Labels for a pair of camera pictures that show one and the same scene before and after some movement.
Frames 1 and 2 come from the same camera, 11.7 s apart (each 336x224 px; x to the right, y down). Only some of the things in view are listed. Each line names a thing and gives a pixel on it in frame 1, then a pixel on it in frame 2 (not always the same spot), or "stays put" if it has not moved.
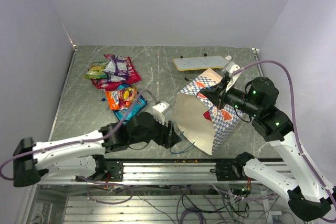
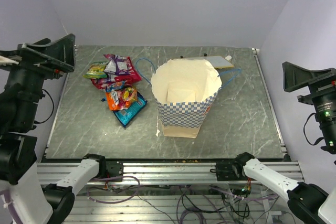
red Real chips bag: [105, 84] stays put
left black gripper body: [157, 134] to [33, 71]
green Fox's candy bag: [96, 71] stays put
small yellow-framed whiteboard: [202, 62] stays put
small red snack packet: [207, 116] to [120, 86]
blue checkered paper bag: [199, 119] to [184, 91]
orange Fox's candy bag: [121, 98] stays put
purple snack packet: [116, 78] to [107, 81]
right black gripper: [214, 94] to [295, 76]
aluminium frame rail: [219, 172] stays put
